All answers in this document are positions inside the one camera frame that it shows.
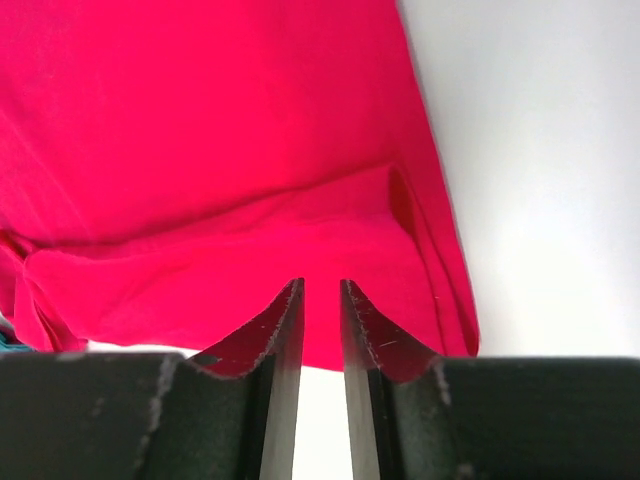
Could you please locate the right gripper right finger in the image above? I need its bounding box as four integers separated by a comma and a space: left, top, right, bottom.
341, 280, 639, 479

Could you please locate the pink t shirt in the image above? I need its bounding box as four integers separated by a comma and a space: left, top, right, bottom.
1, 1, 479, 370

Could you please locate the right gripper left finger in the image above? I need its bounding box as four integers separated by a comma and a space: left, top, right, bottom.
1, 279, 304, 479

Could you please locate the teal t shirt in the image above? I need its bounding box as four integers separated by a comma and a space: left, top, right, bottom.
0, 318, 32, 353

